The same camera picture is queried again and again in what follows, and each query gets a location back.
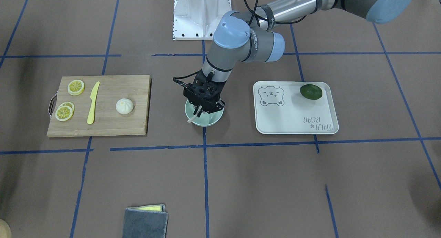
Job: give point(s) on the dark green avocado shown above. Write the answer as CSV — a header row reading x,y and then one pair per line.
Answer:
x,y
311,92

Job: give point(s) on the yellow plastic knife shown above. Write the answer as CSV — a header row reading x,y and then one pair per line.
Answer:
x,y
93,96

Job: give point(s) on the lemon slice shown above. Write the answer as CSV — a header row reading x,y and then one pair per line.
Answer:
x,y
64,113
76,87
70,104

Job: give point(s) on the light green bowl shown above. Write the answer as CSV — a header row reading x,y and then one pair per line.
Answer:
x,y
204,119

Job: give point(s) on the lemon slice lower back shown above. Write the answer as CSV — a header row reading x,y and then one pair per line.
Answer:
x,y
70,104

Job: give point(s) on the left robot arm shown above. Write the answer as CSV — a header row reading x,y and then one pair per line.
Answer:
x,y
241,37

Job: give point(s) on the yellow sponge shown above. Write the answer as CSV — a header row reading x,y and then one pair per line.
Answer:
x,y
150,208

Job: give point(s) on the cream bear tray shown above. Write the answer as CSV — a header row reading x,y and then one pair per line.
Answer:
x,y
281,109

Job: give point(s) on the white ceramic spoon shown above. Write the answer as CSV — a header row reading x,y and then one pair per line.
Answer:
x,y
190,120

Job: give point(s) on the grey folded cloth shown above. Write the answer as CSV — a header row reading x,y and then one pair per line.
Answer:
x,y
144,224

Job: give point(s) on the lemon slice upper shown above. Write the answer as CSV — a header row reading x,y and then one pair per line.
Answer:
x,y
76,87

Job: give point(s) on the lemon slice lower front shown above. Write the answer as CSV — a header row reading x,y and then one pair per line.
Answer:
x,y
64,113

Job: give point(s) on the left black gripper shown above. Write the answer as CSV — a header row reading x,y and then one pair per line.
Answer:
x,y
217,104

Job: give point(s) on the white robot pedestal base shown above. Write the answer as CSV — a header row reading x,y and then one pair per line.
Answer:
x,y
198,19

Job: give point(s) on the white steamed bun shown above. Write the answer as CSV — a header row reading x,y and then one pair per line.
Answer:
x,y
124,106

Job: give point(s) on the wooden stand base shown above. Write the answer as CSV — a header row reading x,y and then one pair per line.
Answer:
x,y
5,231

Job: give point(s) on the bamboo cutting board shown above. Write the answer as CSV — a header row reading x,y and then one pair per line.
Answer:
x,y
107,122

